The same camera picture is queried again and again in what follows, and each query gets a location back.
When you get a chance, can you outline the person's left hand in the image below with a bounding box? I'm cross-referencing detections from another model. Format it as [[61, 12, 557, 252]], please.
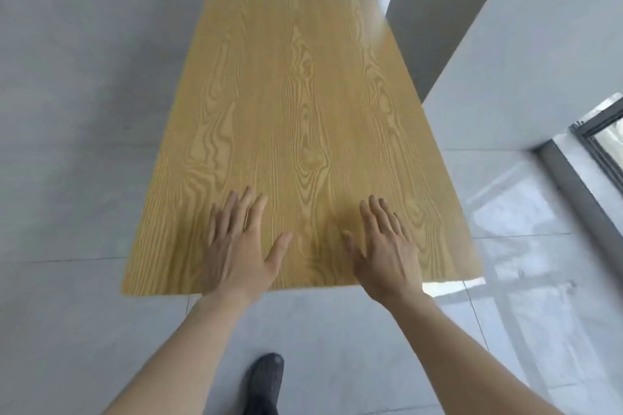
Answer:
[[202, 187, 293, 302]]

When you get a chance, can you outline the person's right hand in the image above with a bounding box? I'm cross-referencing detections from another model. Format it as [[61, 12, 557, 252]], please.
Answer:
[[341, 195, 427, 311]]

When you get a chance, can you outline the person's left forearm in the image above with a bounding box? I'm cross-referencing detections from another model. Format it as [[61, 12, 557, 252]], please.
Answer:
[[103, 290, 263, 415]]

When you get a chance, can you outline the person's right forearm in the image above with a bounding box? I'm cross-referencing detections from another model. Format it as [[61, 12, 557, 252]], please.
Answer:
[[377, 289, 567, 415]]

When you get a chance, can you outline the person's black shoe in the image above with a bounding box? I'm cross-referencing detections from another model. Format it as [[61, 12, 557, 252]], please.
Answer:
[[241, 353, 286, 415]]

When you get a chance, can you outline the wooden table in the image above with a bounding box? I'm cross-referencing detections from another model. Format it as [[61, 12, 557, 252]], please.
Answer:
[[120, 0, 483, 296]]

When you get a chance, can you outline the black framed window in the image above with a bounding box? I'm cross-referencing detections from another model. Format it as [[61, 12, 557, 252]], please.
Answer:
[[569, 93, 623, 192]]

